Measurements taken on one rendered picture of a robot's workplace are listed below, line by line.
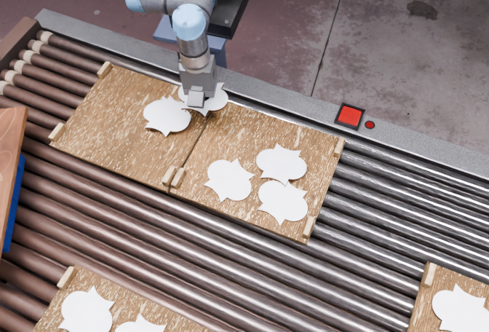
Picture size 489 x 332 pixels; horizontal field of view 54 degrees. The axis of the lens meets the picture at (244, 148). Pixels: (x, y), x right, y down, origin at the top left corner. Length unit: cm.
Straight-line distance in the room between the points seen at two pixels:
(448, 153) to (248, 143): 59
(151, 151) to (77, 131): 25
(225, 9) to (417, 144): 82
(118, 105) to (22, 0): 216
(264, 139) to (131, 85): 48
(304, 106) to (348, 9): 174
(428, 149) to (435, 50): 162
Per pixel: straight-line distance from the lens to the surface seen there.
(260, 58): 290
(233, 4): 183
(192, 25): 114
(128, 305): 130
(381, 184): 142
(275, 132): 146
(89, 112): 161
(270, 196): 134
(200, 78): 127
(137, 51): 175
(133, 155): 147
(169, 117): 149
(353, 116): 152
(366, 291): 130
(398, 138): 152
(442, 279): 134
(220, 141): 145
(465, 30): 326
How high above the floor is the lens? 215
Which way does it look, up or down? 58 degrees down
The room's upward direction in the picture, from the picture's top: 5 degrees counter-clockwise
